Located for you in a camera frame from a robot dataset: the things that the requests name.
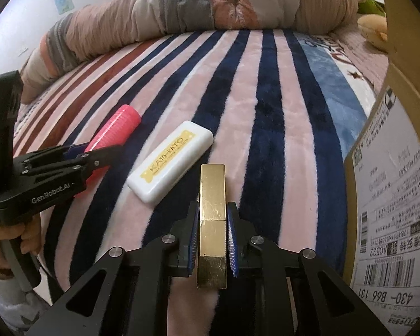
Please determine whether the cardboard box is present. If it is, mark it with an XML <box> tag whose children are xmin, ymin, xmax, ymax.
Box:
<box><xmin>344</xmin><ymin>0</ymin><xmax>420</xmax><ymax>335</ymax></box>

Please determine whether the left forearm star sleeve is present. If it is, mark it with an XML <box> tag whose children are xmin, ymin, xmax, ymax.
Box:
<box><xmin>0</xmin><ymin>277</ymin><xmax>51</xmax><ymax>335</ymax></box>

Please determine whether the white Kato-Kato box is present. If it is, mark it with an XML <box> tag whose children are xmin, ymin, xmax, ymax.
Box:
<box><xmin>126</xmin><ymin>121</ymin><xmax>214</xmax><ymax>206</ymax></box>

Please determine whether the tan plush toy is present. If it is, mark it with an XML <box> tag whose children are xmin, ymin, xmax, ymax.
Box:
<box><xmin>357</xmin><ymin>14</ymin><xmax>388</xmax><ymax>52</ymax></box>

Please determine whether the rolled pink grey quilt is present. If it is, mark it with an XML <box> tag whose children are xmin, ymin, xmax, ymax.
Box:
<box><xmin>20</xmin><ymin>0</ymin><xmax>366</xmax><ymax>104</ymax></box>

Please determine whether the left hand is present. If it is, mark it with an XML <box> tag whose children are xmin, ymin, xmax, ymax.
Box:
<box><xmin>0</xmin><ymin>213</ymin><xmax>41</xmax><ymax>280</ymax></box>

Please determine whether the gold rectangular case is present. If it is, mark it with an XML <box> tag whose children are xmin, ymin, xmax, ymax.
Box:
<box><xmin>197</xmin><ymin>164</ymin><xmax>227</xmax><ymax>290</ymax></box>

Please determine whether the blue wall sticker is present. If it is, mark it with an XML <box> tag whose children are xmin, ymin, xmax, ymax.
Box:
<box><xmin>54</xmin><ymin>0</ymin><xmax>75</xmax><ymax>15</ymax></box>

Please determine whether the striped plush blanket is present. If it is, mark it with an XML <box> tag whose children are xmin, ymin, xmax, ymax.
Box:
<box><xmin>12</xmin><ymin>27</ymin><xmax>389</xmax><ymax>336</ymax></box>

